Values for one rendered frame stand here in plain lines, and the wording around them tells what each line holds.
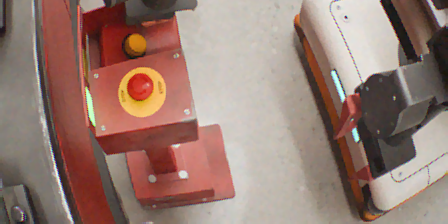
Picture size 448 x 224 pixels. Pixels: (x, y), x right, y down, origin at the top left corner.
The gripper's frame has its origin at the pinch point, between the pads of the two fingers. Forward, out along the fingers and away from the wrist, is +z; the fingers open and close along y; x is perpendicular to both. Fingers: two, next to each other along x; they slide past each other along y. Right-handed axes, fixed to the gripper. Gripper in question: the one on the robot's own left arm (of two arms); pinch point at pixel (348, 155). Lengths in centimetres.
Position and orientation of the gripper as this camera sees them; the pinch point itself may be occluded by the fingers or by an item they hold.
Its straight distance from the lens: 72.0
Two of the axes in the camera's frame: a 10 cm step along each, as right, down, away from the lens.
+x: 8.3, -1.5, 5.3
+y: 3.4, 9.0, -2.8
